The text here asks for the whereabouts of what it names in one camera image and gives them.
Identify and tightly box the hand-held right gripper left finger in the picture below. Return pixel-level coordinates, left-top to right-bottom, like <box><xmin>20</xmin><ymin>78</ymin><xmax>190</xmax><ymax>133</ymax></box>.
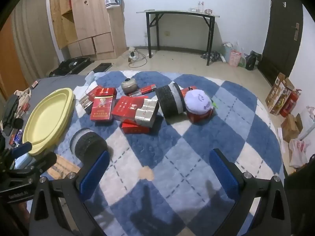
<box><xmin>29</xmin><ymin>150</ymin><xmax>110</xmax><ymax>236</ymax></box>

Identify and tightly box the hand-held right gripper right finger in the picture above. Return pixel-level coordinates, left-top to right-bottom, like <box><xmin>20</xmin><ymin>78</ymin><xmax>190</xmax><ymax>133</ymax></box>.
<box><xmin>209</xmin><ymin>149</ymin><xmax>292</xmax><ymax>236</ymax></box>

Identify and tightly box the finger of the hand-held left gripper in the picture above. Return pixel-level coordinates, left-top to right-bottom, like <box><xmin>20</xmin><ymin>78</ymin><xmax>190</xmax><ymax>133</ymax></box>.
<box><xmin>10</xmin><ymin>152</ymin><xmax>57</xmax><ymax>177</ymax></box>
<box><xmin>5</xmin><ymin>142</ymin><xmax>33</xmax><ymax>159</ymax></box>

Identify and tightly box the black foam roll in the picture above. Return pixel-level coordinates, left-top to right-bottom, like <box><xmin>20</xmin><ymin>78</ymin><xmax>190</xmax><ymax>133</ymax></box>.
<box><xmin>155</xmin><ymin>83</ymin><xmax>185</xmax><ymax>118</ymax></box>
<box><xmin>69</xmin><ymin>128</ymin><xmax>109</xmax><ymax>166</ymax></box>

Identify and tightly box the yellow plastic basin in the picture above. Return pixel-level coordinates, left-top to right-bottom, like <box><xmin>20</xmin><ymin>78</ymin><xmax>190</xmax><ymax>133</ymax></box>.
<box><xmin>22</xmin><ymin>88</ymin><xmax>75</xmax><ymax>156</ymax></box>

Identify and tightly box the red box white label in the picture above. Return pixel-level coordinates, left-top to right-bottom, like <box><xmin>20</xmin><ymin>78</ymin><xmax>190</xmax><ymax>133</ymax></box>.
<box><xmin>120</xmin><ymin>120</ymin><xmax>154</xmax><ymax>134</ymax></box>

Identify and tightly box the red carton gold lettering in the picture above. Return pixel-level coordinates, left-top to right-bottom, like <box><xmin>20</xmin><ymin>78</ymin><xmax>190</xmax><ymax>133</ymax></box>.
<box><xmin>90</xmin><ymin>96</ymin><xmax>114</xmax><ymax>121</ymax></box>

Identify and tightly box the striped dark box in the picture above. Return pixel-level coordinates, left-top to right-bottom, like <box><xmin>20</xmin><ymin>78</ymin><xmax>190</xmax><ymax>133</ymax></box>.
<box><xmin>79</xmin><ymin>95</ymin><xmax>95</xmax><ymax>115</ymax></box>

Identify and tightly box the glossy red box silver emblem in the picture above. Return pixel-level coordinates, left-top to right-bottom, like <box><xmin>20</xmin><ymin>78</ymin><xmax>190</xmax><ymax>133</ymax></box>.
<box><xmin>111</xmin><ymin>96</ymin><xmax>144</xmax><ymax>123</ymax></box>

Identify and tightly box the red jar purple cover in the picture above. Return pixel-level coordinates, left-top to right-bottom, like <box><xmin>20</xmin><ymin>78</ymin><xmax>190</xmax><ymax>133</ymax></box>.
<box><xmin>184</xmin><ymin>90</ymin><xmax>215</xmax><ymax>124</ymax></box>

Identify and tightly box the small red pack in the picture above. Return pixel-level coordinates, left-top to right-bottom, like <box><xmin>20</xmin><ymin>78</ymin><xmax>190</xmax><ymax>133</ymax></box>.
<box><xmin>86</xmin><ymin>86</ymin><xmax>102</xmax><ymax>101</ymax></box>

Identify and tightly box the small red box black edge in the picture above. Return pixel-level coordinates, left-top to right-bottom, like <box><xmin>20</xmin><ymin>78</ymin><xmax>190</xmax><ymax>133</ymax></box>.
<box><xmin>181</xmin><ymin>86</ymin><xmax>197</xmax><ymax>96</ymax></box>

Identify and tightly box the round metal tin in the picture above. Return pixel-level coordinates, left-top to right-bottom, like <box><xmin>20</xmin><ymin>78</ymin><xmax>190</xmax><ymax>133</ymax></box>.
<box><xmin>121</xmin><ymin>78</ymin><xmax>139</xmax><ymax>95</ymax></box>

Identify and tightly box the slim red pack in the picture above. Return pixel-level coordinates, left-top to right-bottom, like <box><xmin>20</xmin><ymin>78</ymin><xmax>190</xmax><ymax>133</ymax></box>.
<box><xmin>138</xmin><ymin>84</ymin><xmax>157</xmax><ymax>94</ymax></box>

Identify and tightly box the light blue box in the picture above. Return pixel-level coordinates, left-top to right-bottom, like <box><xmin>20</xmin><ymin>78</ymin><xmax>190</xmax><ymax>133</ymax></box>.
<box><xmin>14</xmin><ymin>152</ymin><xmax>35</xmax><ymax>169</ymax></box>

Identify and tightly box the small colourful packet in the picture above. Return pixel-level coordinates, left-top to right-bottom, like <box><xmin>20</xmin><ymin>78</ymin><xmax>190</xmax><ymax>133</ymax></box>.
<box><xmin>9</xmin><ymin>128</ymin><xmax>24</xmax><ymax>146</ymax></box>

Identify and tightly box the brown cardboard sheet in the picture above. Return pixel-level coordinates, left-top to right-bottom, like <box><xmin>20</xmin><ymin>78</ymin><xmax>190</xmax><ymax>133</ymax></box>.
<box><xmin>47</xmin><ymin>154</ymin><xmax>82</xmax><ymax>181</ymax></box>

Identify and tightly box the beige cloth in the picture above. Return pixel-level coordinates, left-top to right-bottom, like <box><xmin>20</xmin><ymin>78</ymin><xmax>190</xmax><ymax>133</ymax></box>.
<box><xmin>13</xmin><ymin>88</ymin><xmax>32</xmax><ymax>118</ymax></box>

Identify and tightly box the blue white checked plush blanket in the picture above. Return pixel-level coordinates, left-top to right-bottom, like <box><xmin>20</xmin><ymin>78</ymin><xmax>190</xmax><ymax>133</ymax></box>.
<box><xmin>41</xmin><ymin>71</ymin><xmax>286</xmax><ymax>236</ymax></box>

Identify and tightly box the white plastic bag red print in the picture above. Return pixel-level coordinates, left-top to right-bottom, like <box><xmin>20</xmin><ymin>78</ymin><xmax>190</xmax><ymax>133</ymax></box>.
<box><xmin>288</xmin><ymin>138</ymin><xmax>311</xmax><ymax>168</ymax></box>

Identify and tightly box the white flat cloth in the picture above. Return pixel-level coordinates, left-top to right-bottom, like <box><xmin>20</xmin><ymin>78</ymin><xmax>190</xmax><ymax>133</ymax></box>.
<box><xmin>73</xmin><ymin>85</ymin><xmax>89</xmax><ymax>97</ymax></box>

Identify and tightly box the brown cardboard box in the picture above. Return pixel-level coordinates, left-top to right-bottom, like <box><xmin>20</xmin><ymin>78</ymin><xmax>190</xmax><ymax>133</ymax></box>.
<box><xmin>281</xmin><ymin>113</ymin><xmax>304</xmax><ymax>143</ymax></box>

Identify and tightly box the orange wooden door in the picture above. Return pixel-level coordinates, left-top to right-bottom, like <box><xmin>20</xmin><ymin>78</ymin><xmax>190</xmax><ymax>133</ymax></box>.
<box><xmin>0</xmin><ymin>15</ymin><xmax>29</xmax><ymax>99</ymax></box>

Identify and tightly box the black case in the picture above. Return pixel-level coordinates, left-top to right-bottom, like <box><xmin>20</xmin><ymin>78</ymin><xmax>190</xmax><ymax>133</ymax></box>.
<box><xmin>49</xmin><ymin>57</ymin><xmax>94</xmax><ymax>77</ymax></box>

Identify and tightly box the printed cardboard box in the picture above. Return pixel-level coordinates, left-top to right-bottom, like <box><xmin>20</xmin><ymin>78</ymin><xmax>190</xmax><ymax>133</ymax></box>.
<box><xmin>273</xmin><ymin>78</ymin><xmax>295</xmax><ymax>116</ymax></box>
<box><xmin>265</xmin><ymin>72</ymin><xmax>286</xmax><ymax>109</ymax></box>

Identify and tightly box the red fire extinguisher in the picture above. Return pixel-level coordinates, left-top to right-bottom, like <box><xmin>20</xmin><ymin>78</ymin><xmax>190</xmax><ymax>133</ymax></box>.
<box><xmin>279</xmin><ymin>88</ymin><xmax>302</xmax><ymax>118</ymax></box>

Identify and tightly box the black flat tray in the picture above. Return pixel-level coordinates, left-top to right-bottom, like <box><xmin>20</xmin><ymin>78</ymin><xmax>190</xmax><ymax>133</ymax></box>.
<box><xmin>94</xmin><ymin>63</ymin><xmax>113</xmax><ymax>72</ymax></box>

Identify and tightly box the beige curtain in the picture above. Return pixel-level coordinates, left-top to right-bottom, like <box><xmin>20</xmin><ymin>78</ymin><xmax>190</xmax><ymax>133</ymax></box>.
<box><xmin>11</xmin><ymin>0</ymin><xmax>59</xmax><ymax>79</ymax></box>

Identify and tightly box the black plastic bag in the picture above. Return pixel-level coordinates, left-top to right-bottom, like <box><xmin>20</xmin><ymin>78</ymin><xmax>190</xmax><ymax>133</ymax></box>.
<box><xmin>245</xmin><ymin>51</ymin><xmax>261</xmax><ymax>70</ymax></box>

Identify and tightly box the pink bag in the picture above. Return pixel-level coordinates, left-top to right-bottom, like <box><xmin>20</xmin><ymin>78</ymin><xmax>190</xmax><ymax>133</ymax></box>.
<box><xmin>229</xmin><ymin>50</ymin><xmax>242</xmax><ymax>67</ymax></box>

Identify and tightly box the dark cloth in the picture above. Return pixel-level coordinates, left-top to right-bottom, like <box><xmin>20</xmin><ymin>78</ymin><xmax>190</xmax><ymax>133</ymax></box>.
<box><xmin>200</xmin><ymin>51</ymin><xmax>223</xmax><ymax>62</ymax></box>

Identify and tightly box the wooden wardrobe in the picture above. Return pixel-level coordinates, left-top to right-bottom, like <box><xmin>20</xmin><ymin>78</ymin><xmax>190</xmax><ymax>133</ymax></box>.
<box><xmin>49</xmin><ymin>0</ymin><xmax>127</xmax><ymax>60</ymax></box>

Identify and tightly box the black door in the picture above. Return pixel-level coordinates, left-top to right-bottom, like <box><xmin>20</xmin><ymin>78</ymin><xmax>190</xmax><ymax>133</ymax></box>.
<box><xmin>257</xmin><ymin>0</ymin><xmax>304</xmax><ymax>86</ymax></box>

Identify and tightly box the black folding table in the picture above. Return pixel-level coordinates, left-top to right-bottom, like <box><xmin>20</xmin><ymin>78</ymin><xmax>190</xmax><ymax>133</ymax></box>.
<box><xmin>136</xmin><ymin>10</ymin><xmax>220</xmax><ymax>66</ymax></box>

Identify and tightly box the white hanging bag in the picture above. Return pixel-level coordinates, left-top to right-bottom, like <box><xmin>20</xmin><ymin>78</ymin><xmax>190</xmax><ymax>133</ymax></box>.
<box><xmin>105</xmin><ymin>0</ymin><xmax>121</xmax><ymax>10</ymax></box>

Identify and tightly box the power strip with cables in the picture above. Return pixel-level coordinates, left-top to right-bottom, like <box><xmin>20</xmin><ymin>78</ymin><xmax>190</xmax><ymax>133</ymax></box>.
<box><xmin>127</xmin><ymin>47</ymin><xmax>148</xmax><ymax>68</ymax></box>

